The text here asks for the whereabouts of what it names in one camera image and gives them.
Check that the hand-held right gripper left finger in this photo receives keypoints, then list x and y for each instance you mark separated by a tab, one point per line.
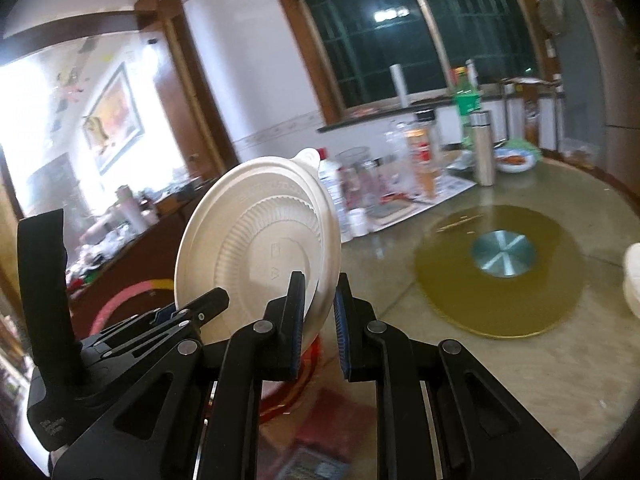
296	332

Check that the white disposable bowl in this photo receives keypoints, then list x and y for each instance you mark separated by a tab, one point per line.
632	280

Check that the white lotion tube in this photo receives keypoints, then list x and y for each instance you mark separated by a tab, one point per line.
331	185

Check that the orange bottle in bag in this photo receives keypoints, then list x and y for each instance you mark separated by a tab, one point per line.
425	160

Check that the green plastic bottle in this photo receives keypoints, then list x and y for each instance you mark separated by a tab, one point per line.
467	100

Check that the silver refrigerator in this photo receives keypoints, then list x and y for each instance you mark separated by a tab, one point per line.
600	60

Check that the stainless steel thermos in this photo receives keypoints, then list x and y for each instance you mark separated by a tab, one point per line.
483	150

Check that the round gold turntable mat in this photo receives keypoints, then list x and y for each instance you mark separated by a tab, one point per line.
500	305

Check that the clear plastic pitcher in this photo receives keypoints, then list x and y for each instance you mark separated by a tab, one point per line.
356	172

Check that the red flat packet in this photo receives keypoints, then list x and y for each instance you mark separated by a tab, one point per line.
330	425

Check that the round metal turntable disc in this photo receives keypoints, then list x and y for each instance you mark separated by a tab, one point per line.
504	254

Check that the cluttered wooden sideboard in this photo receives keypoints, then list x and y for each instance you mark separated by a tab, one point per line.
145	255

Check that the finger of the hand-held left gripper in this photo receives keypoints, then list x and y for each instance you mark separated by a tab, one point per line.
200	310

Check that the patterned bowl with food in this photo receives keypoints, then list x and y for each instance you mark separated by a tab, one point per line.
515	159

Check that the dark book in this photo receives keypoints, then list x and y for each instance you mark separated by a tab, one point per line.
395	211

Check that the wooden framed window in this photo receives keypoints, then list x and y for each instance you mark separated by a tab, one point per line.
380	35

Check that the cream ribbed disposable bowl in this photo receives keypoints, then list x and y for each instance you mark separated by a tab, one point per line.
260	245

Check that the gold chopstick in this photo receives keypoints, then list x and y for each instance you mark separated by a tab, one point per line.
457	223

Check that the small white cup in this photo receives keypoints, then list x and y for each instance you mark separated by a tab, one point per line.
358	223

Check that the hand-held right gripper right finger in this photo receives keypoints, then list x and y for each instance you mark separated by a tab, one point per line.
344	332

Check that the framed wall picture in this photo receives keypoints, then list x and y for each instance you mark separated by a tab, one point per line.
115	115

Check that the white paper roll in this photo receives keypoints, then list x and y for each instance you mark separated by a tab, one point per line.
400	85

